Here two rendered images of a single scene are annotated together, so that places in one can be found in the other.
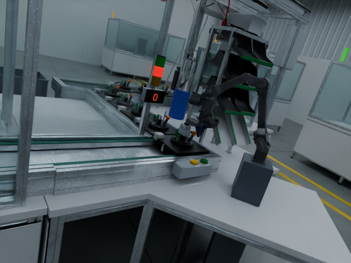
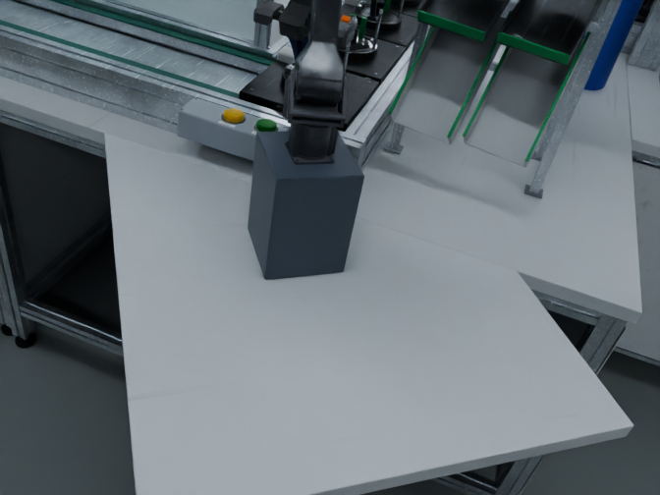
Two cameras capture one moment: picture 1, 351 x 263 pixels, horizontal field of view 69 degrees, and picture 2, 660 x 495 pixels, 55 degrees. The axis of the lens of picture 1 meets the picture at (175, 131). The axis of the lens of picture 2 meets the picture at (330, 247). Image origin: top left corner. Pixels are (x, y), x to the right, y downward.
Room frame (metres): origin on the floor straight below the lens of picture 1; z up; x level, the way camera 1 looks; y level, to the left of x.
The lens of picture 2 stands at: (0.72, -1.17, 1.58)
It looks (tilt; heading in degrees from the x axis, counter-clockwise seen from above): 39 degrees down; 54
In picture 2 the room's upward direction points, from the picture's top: 11 degrees clockwise
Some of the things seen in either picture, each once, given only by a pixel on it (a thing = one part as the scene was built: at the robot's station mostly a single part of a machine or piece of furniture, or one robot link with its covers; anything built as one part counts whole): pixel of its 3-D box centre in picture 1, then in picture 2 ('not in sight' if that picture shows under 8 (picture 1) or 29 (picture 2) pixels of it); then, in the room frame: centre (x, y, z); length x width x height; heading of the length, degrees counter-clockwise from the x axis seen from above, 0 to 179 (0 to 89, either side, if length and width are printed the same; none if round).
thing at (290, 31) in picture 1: (277, 80); not in sight; (2.97, -0.96, 1.43); 0.30 x 0.09 x 1.13; 132
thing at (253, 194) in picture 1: (251, 178); (301, 204); (1.18, -0.43, 0.96); 0.14 x 0.14 x 0.20; 79
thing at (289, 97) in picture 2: (263, 144); (314, 99); (1.18, -0.42, 1.15); 0.09 x 0.07 x 0.06; 156
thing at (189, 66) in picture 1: (188, 70); not in sight; (2.39, 0.03, 1.32); 0.14 x 0.14 x 0.38
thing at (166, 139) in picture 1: (180, 144); (312, 89); (1.40, -0.05, 0.96); 0.24 x 0.24 x 0.02; 42
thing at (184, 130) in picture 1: (184, 128); not in sight; (1.40, -0.04, 1.06); 0.08 x 0.04 x 0.07; 42
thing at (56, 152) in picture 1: (132, 153); (194, 70); (1.22, 0.19, 0.91); 0.84 x 0.28 x 0.10; 132
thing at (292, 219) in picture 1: (244, 193); (319, 254); (1.23, -0.44, 0.84); 0.90 x 0.70 x 0.03; 79
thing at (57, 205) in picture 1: (140, 132); (361, 70); (1.73, 0.24, 0.85); 1.50 x 1.41 x 0.03; 132
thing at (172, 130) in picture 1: (159, 120); (352, 31); (1.59, 0.12, 1.01); 0.24 x 0.24 x 0.13; 42
